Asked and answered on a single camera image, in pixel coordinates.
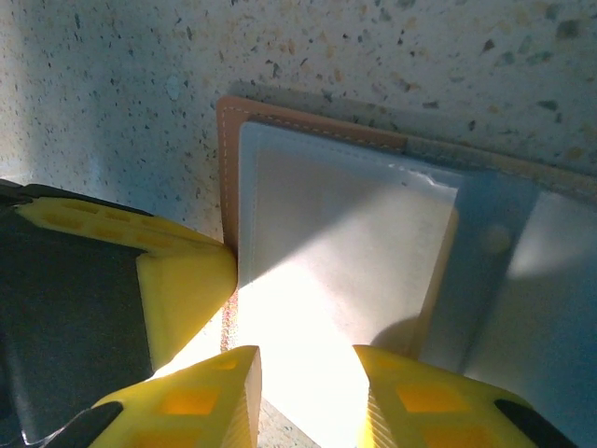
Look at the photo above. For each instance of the brown leather card holder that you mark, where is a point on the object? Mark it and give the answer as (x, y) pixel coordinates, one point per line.
(326, 210)

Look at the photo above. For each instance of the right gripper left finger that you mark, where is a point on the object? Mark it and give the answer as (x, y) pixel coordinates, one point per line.
(196, 406)

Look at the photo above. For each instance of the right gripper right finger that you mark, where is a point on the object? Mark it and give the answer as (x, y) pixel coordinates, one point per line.
(443, 410)

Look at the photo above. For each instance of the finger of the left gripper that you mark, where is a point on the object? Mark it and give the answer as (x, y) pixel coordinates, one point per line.
(177, 280)

